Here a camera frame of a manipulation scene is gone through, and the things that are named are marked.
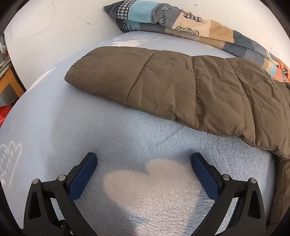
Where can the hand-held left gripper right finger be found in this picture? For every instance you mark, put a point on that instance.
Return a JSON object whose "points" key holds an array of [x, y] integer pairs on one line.
{"points": [[205, 174]]}

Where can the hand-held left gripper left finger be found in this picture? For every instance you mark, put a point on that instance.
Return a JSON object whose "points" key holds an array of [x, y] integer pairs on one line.
{"points": [[82, 174]]}

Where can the brown puffer jacket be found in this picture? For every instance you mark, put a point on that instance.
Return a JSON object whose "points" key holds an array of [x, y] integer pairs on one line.
{"points": [[181, 90]]}

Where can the light blue cloud-print blanket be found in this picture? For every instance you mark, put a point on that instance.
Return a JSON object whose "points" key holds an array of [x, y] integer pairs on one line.
{"points": [[68, 113]]}

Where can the red plastic bag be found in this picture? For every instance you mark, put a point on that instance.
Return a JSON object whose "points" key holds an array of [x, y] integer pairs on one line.
{"points": [[5, 115]]}

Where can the yellow wooden stool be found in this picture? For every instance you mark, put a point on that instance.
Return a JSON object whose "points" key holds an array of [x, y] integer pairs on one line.
{"points": [[11, 79]]}

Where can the patchwork printed quilt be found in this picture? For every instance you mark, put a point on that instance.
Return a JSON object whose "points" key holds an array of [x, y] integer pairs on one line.
{"points": [[172, 20]]}

